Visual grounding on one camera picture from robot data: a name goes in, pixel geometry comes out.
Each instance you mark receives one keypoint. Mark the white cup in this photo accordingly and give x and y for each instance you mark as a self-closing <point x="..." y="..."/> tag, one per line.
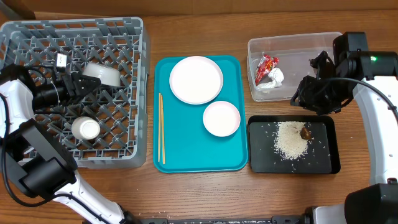
<point x="85" y="128"/>

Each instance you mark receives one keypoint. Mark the pile of rice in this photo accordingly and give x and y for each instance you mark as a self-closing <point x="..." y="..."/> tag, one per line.
<point x="288" y="142"/>

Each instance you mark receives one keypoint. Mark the clear plastic bin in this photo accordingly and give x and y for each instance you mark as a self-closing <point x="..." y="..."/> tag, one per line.
<point x="294" y="53"/>

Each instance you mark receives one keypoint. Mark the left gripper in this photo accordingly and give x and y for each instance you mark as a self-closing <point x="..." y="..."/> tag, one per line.
<point x="76" y="87"/>

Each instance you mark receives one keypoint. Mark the grey bowl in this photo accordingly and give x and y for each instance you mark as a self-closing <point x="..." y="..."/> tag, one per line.
<point x="108" y="76"/>

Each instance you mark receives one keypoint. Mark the brown food scrap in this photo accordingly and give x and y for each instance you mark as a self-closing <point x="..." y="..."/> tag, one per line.
<point x="305" y="134"/>

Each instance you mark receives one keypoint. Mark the small white plate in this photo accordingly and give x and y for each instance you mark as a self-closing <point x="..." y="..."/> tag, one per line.
<point x="221" y="118"/>

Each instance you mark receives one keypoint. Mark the grey dish rack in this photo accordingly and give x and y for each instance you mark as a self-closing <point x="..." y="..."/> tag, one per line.
<point x="121" y="43"/>

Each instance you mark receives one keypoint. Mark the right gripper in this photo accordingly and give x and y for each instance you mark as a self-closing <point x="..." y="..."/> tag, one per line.
<point x="319" y="93"/>

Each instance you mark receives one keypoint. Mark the black tray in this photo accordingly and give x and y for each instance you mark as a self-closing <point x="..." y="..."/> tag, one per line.
<point x="322" y="155"/>

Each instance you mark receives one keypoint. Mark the white napkin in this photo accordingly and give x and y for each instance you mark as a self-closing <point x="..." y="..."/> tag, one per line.
<point x="276" y="76"/>

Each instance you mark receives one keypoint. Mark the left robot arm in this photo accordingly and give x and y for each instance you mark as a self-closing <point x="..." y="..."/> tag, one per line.
<point x="36" y="168"/>

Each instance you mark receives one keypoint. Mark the red snack wrapper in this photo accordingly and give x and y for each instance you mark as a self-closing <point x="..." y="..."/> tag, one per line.
<point x="265" y="66"/>

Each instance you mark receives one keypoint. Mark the teal serving tray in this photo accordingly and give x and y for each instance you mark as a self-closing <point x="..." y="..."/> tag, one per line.
<point x="189" y="147"/>

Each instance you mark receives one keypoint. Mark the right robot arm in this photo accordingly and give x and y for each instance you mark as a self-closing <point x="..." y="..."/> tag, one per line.
<point x="369" y="79"/>

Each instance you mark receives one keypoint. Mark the large white plate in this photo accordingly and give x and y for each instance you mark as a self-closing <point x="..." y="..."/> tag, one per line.
<point x="196" y="80"/>

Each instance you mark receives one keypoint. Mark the wooden chopstick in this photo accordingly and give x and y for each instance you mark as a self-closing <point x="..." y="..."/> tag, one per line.
<point x="162" y="128"/>
<point x="159" y="127"/>

